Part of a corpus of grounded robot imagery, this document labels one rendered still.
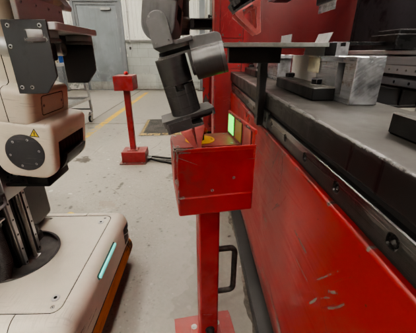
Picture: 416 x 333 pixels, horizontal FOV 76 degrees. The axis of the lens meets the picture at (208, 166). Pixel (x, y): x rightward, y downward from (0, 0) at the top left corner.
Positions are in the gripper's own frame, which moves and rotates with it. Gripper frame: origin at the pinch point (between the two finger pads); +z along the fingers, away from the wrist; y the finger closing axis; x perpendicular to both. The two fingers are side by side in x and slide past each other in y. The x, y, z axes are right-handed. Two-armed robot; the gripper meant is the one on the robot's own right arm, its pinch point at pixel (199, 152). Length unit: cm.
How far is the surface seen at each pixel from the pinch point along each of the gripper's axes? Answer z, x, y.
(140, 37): -60, 754, -14
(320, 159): 1.2, -16.5, 17.7
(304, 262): 20.9, -17.8, 11.9
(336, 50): -10.1, 9.1, 39.1
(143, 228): 70, 86, -40
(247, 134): -1.2, -1.8, 10.6
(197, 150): -2.5, -5.3, -0.6
